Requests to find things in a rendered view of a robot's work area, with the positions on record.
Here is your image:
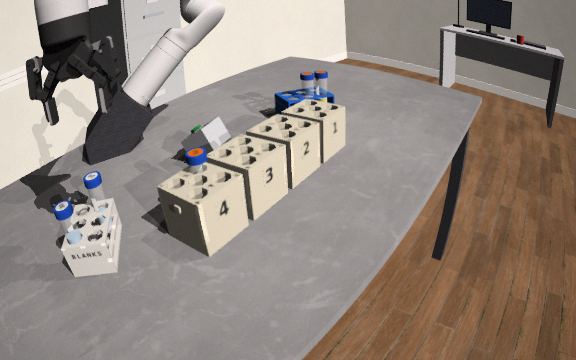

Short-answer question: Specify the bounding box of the clear conical tube with tan liquid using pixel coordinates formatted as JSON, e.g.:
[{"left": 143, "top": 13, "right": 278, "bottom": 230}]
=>
[{"left": 314, "top": 71, "right": 328, "bottom": 102}]

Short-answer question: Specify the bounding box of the blue tube rack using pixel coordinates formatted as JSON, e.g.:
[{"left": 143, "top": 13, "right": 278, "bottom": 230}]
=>
[{"left": 275, "top": 89, "right": 334, "bottom": 115}]

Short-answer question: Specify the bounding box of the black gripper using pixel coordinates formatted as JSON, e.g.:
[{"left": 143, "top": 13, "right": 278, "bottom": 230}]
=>
[{"left": 26, "top": 11, "right": 121, "bottom": 126}]

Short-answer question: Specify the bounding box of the conical centrifuge tube with pink liquid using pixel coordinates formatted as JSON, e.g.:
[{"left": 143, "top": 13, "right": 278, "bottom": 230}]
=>
[{"left": 300, "top": 72, "right": 314, "bottom": 98}]

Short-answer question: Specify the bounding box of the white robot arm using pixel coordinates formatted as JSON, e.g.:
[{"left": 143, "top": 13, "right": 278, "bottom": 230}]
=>
[{"left": 34, "top": 0, "right": 225, "bottom": 107}]

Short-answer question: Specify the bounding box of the beige block with holes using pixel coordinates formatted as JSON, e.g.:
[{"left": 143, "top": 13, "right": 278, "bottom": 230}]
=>
[
  {"left": 206, "top": 134, "right": 288, "bottom": 221},
  {"left": 246, "top": 114, "right": 320, "bottom": 189},
  {"left": 157, "top": 162, "right": 249, "bottom": 257},
  {"left": 281, "top": 99, "right": 345, "bottom": 163}
]

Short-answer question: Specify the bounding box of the white tube rack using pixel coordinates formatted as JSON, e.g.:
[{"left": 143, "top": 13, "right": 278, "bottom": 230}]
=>
[{"left": 61, "top": 198, "right": 122, "bottom": 277}]

